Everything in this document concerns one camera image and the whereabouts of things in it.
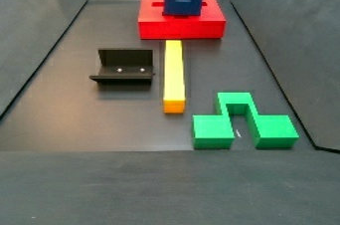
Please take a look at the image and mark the black angled fixture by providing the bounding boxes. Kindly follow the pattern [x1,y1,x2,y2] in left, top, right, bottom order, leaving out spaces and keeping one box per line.
[90,48,155,85]

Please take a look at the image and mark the red base block with slots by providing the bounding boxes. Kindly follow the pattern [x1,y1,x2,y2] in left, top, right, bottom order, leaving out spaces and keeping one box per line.
[139,0,226,40]

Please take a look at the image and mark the yellow long bar block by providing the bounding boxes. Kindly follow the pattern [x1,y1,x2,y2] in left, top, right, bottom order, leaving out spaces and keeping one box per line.
[164,40,186,113]

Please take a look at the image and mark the green stepped block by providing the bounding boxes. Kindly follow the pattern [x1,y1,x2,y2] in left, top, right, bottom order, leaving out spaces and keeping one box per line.
[192,93,299,149]

